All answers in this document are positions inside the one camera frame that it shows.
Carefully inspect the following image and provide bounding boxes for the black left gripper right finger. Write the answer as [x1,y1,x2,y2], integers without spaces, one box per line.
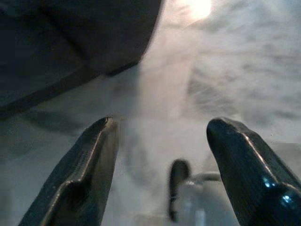
[206,118,301,226]

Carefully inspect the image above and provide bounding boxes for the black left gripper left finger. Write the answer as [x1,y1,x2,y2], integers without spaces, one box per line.
[18,117,119,226]

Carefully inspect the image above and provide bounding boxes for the grey-purple fabric sofa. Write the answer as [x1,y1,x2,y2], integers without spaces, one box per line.
[0,0,165,118]

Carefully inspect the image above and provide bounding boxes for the grey robot leg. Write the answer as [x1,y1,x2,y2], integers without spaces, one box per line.
[167,159,223,226]

